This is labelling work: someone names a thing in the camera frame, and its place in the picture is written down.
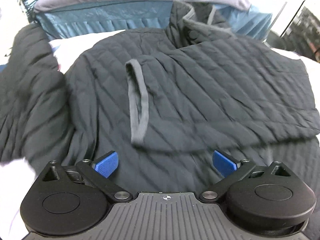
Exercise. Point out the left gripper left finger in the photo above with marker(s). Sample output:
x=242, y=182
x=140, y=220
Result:
x=97, y=172

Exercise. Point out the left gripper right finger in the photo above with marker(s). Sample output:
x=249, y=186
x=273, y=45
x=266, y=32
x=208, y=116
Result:
x=232, y=171

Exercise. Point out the black quilted jacket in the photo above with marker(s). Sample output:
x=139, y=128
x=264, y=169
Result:
x=164, y=99

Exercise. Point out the lavender bed sheet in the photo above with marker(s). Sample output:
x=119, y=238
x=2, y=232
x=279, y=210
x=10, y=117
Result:
x=17, y=175

